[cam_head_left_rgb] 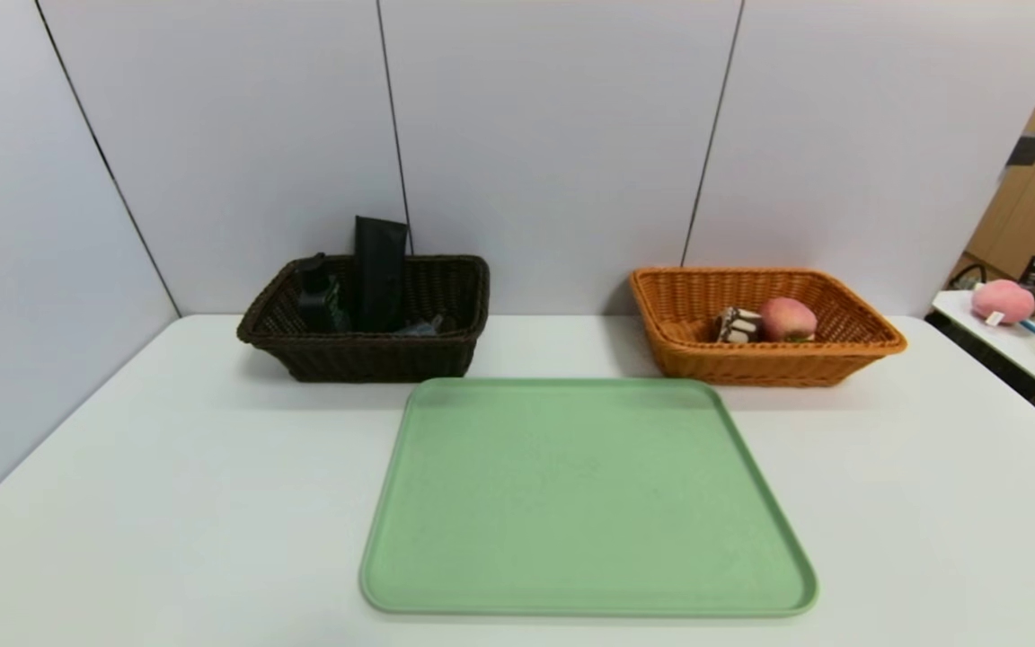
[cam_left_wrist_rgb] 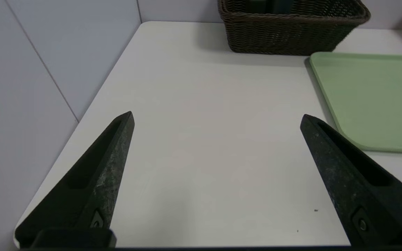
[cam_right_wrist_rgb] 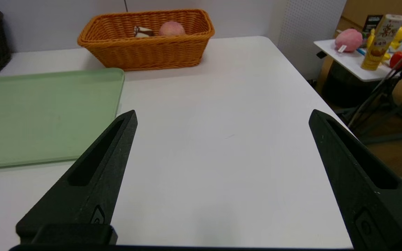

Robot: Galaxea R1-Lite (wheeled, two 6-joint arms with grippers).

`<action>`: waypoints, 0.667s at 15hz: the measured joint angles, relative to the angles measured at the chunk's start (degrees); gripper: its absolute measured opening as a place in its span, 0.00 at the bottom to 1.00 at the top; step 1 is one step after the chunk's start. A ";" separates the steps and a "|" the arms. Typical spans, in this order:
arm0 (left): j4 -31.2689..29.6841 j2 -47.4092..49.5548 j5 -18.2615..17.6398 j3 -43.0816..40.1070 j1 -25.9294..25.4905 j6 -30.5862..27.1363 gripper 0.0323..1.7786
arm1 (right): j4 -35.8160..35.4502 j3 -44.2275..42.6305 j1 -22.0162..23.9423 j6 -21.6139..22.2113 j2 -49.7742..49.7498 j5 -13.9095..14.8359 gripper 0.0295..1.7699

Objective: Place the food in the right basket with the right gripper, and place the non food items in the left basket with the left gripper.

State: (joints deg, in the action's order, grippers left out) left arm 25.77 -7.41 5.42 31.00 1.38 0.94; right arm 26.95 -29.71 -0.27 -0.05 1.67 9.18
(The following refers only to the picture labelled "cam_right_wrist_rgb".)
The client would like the small black box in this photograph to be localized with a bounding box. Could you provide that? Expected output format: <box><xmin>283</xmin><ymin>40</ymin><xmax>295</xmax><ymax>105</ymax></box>
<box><xmin>363</xmin><ymin>15</ymin><xmax>384</xmax><ymax>39</ymax></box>

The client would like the white perforated panel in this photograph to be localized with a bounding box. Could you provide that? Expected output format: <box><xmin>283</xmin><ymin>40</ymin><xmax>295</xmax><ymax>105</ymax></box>
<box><xmin>277</xmin><ymin>0</ymin><xmax>348</xmax><ymax>81</ymax></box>

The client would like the chocolate cake slice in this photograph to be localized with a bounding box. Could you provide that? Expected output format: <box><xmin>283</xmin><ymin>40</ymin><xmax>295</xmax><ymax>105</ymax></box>
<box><xmin>134</xmin><ymin>26</ymin><xmax>154</xmax><ymax>38</ymax></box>

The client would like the dark round bin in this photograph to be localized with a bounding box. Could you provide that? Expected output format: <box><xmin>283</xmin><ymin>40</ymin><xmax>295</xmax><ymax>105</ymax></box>
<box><xmin>321</xmin><ymin>61</ymin><xmax>379</xmax><ymax>108</ymax></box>

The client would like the black tripod stand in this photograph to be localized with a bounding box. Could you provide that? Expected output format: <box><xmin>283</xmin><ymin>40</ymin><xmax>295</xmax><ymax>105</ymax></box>
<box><xmin>341</xmin><ymin>45</ymin><xmax>402</xmax><ymax>145</ymax></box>

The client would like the pink plush toy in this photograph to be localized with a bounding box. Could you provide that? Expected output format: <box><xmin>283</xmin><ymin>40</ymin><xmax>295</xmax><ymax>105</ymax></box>
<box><xmin>334</xmin><ymin>29</ymin><xmax>364</xmax><ymax>53</ymax></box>

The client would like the light green plastic tray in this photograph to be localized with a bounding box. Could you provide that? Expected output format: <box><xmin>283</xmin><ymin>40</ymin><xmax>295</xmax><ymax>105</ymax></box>
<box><xmin>0</xmin><ymin>68</ymin><xmax>125</xmax><ymax>170</ymax></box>

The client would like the white side table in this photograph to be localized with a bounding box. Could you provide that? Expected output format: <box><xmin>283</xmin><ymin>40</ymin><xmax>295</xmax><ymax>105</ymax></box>
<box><xmin>314</xmin><ymin>35</ymin><xmax>402</xmax><ymax>131</ymax></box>

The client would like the orange wicker basket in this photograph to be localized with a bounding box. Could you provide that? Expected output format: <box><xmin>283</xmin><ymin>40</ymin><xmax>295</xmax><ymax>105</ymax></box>
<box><xmin>77</xmin><ymin>9</ymin><xmax>215</xmax><ymax>71</ymax></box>

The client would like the red peach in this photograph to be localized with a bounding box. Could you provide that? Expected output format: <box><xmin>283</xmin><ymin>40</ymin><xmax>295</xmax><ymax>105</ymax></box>
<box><xmin>158</xmin><ymin>21</ymin><xmax>186</xmax><ymax>37</ymax></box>

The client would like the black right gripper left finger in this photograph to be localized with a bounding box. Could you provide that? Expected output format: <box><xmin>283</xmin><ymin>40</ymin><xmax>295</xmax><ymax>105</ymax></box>
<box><xmin>16</xmin><ymin>110</ymin><xmax>138</xmax><ymax>246</ymax></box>

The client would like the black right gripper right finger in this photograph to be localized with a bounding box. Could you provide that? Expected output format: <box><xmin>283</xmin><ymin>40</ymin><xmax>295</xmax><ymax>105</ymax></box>
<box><xmin>308</xmin><ymin>109</ymin><xmax>402</xmax><ymax>251</ymax></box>

